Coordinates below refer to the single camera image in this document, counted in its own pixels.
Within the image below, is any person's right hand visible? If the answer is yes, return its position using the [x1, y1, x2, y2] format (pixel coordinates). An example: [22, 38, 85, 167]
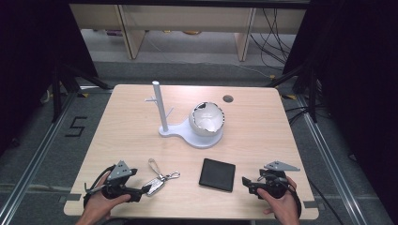
[256, 175, 302, 225]

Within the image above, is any black leather wallet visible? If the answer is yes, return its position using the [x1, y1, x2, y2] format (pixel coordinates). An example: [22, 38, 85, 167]
[198, 157, 237, 193]

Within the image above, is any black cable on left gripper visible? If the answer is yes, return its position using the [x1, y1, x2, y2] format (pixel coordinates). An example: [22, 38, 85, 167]
[83, 164, 116, 209]

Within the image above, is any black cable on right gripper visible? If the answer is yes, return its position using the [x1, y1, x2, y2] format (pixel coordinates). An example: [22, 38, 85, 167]
[283, 176, 303, 219]

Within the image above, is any light wooden desk frame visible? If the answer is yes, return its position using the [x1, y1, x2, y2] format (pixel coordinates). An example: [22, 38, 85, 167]
[69, 3, 307, 62]

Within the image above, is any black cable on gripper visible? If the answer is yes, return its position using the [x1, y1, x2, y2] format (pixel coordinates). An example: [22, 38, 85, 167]
[283, 176, 303, 219]
[83, 164, 116, 209]

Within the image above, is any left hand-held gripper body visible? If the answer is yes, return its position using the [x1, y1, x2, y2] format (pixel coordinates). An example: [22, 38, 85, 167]
[102, 159, 139, 201]

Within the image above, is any dark curtain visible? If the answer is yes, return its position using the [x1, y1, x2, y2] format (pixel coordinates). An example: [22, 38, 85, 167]
[0, 0, 99, 158]
[283, 0, 398, 224]

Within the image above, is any white key stand with pole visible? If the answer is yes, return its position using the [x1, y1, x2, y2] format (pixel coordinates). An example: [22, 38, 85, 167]
[144, 80, 224, 149]

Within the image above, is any bundle of black cables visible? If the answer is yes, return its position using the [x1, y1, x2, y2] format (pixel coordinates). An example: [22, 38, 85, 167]
[249, 7, 297, 72]

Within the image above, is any aluminium floor rail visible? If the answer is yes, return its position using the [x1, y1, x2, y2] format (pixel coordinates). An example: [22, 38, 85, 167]
[295, 93, 372, 225]
[0, 90, 79, 225]

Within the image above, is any silver car key with keychain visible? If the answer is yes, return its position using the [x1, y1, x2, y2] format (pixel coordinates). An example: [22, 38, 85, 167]
[144, 157, 182, 198]

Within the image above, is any black floor cable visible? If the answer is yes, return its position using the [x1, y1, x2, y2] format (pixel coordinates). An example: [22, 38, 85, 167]
[307, 178, 346, 225]

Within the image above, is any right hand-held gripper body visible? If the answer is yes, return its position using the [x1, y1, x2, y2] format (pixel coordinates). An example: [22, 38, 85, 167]
[258, 160, 301, 200]

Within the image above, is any black metal stand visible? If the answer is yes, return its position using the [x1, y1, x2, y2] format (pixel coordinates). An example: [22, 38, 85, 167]
[51, 63, 115, 124]
[265, 60, 323, 124]

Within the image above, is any person's left hand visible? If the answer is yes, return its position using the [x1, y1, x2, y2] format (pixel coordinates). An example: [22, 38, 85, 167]
[82, 182, 132, 221]

